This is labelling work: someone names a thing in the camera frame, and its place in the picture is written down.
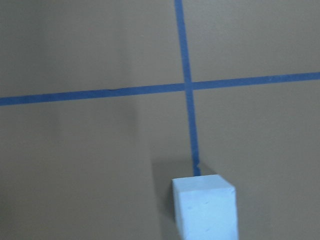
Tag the light blue foam block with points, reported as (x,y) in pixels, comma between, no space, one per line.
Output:
(205,208)

